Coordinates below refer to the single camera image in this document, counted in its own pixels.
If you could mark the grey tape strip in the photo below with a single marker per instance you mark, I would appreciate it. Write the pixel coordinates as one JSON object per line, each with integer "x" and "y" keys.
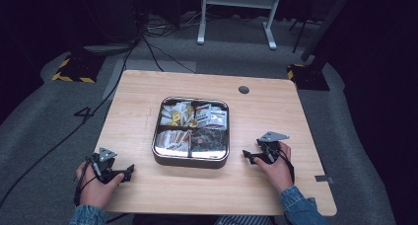
{"x": 323, "y": 179}

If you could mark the black tripod legs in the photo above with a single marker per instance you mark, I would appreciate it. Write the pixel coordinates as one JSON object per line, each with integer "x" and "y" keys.
{"x": 300, "y": 31}

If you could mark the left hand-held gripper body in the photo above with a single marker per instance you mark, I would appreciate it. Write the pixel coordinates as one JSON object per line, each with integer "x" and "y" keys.
{"x": 105, "y": 154}

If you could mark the dark flat stand base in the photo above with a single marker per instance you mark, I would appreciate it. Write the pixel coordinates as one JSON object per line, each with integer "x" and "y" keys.
{"x": 105, "y": 48}

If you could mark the grey slanted pole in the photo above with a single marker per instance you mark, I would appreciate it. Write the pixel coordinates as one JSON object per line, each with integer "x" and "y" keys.
{"x": 325, "y": 24}

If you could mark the grey table grommet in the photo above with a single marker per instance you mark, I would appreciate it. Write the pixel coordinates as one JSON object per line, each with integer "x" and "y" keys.
{"x": 243, "y": 90}

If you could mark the black yellow striped base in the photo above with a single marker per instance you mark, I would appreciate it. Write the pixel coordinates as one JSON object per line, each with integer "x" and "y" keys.
{"x": 309, "y": 78}
{"x": 79, "y": 70}

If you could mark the pile of dark packets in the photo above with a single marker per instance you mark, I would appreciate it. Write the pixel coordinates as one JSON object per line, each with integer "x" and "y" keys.
{"x": 210, "y": 141}

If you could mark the pile of brown stick packets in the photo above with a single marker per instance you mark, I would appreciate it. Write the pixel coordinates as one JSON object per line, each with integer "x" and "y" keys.
{"x": 172, "y": 140}

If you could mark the person's right hand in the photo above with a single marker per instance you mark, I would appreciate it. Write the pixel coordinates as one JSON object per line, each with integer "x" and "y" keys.
{"x": 277, "y": 174}

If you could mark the divided metal tray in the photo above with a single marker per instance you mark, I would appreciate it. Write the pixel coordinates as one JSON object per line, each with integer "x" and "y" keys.
{"x": 157, "y": 157}

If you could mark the person's left hand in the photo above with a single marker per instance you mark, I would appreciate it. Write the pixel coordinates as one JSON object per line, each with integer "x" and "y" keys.
{"x": 95, "y": 192}

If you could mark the pile of white square packets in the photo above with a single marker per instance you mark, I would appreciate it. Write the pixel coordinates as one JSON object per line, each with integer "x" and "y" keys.
{"x": 213, "y": 116}

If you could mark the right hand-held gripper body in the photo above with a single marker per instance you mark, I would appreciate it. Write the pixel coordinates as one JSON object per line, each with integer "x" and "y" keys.
{"x": 271, "y": 136}

